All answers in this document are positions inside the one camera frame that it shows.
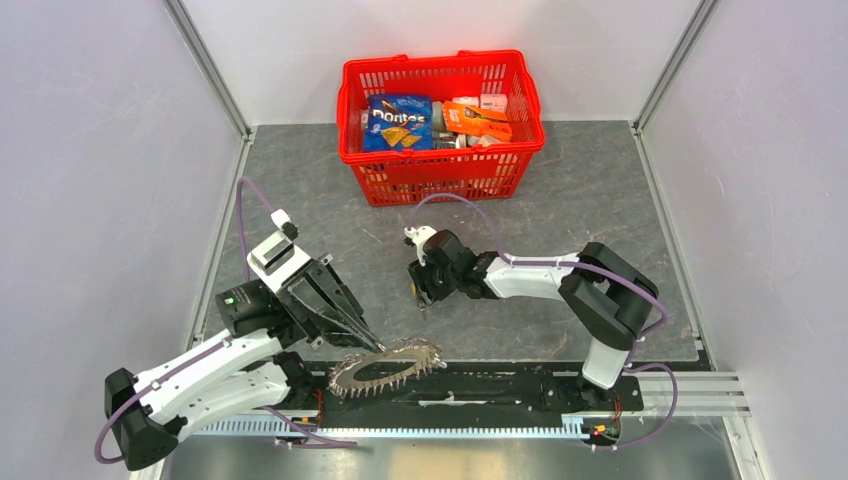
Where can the glass jar in basket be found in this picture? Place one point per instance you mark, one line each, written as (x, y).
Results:
(438, 122)

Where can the pink white box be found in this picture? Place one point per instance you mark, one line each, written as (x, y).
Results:
(494, 102)

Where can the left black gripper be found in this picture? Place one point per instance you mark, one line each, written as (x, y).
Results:
(313, 294)

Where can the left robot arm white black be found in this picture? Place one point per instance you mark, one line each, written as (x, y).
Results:
(250, 364)

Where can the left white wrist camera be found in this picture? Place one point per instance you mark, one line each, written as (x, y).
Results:
(273, 248)

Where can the blue Doritos chip bag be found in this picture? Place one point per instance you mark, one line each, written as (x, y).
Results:
(397, 122)

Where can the yellow tag key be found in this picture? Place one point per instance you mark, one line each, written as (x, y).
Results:
(420, 299)

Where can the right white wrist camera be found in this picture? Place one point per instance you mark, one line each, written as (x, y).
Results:
(417, 236)

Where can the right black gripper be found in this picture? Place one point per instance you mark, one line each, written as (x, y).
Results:
(420, 274)

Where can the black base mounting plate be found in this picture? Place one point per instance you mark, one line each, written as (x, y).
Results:
(469, 394)

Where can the red plastic shopping basket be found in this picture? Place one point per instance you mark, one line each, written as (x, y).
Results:
(469, 166)

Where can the orange snack packet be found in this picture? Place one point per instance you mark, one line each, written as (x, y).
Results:
(475, 121)

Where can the metal disc with keyrings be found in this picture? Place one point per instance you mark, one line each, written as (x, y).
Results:
(406, 359)

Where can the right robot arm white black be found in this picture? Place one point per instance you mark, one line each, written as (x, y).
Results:
(610, 298)

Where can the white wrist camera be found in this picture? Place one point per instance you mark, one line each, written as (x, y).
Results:
(417, 236)
(273, 248)

